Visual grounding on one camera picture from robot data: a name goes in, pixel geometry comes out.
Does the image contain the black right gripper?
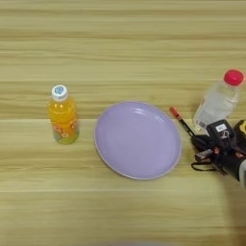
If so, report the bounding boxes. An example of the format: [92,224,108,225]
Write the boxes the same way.
[190,134,246,183]

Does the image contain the red black marker pen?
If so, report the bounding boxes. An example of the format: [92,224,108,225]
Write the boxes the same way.
[169,106,197,138]

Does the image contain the yellow black tape measure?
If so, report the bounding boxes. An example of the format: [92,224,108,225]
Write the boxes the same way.
[190,118,246,176]

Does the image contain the orange juice bottle white cap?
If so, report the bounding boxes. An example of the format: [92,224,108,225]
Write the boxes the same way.
[47,84,80,145]

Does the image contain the black box with white label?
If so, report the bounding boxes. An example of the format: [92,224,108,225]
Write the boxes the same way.
[206,118,237,149]

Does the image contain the clear water bottle red cap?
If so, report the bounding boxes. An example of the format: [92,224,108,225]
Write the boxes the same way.
[192,68,245,133]

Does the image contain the purple round plate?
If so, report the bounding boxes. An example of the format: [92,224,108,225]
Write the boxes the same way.
[93,101,184,181]

